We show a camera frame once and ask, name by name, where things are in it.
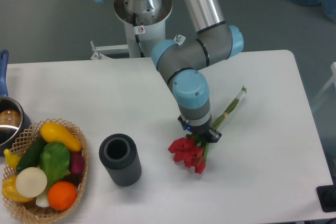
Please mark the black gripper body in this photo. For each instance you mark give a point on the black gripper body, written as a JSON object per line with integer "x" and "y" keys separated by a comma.
{"x": 201, "y": 128}

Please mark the red tulip bouquet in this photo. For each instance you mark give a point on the red tulip bouquet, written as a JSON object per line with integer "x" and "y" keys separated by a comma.
{"x": 192, "y": 149}

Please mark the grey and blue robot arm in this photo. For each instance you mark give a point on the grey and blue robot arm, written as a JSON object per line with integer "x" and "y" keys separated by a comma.
{"x": 179, "y": 62}

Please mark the dark grey ribbed vase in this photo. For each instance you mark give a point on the dark grey ribbed vase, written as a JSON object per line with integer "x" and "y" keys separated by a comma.
{"x": 119, "y": 155}

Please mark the black device at table edge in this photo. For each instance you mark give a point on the black device at table edge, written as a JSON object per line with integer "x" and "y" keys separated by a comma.
{"x": 326, "y": 195}

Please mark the purple red onion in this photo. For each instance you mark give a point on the purple red onion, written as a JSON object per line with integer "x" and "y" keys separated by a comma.
{"x": 77, "y": 163}

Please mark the green lettuce leaf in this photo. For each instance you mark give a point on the green lettuce leaf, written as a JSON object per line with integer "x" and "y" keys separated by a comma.
{"x": 54, "y": 162}

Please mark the yellow squash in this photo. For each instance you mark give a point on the yellow squash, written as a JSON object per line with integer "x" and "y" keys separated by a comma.
{"x": 54, "y": 132}

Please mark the orange fruit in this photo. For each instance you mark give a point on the orange fruit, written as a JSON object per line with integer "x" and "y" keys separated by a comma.
{"x": 62, "y": 195}

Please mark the green cucumber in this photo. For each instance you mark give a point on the green cucumber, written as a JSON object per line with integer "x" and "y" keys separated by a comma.
{"x": 31, "y": 156}

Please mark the white round radish slice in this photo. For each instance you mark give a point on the white round radish slice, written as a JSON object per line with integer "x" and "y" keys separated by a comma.
{"x": 31, "y": 182}

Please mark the woven wicker basket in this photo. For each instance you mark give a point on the woven wicker basket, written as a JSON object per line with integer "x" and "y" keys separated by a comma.
{"x": 28, "y": 212}

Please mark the yellow banana tip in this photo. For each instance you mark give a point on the yellow banana tip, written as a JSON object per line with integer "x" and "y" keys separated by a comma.
{"x": 12, "y": 160}

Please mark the yellow bell pepper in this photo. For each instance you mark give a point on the yellow bell pepper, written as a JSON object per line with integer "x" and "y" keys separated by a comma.
{"x": 10, "y": 191}

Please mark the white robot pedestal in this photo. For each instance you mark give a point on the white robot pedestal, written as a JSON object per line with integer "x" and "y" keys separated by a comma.
{"x": 144, "y": 24}

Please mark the white frame at right edge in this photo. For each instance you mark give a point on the white frame at right edge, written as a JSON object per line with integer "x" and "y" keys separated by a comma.
{"x": 325, "y": 92}

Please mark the blue handled saucepan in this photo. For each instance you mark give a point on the blue handled saucepan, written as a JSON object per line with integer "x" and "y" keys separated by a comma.
{"x": 13, "y": 117}

